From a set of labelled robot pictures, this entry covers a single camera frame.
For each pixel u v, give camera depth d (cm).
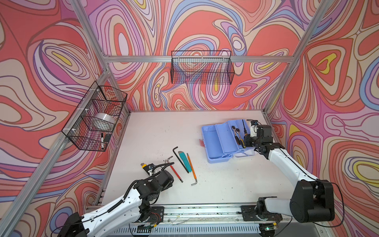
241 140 87
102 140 72
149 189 60
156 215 72
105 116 74
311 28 76
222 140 93
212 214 75
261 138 66
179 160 93
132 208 52
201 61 88
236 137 91
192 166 91
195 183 84
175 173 87
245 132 89
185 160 93
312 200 41
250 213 72
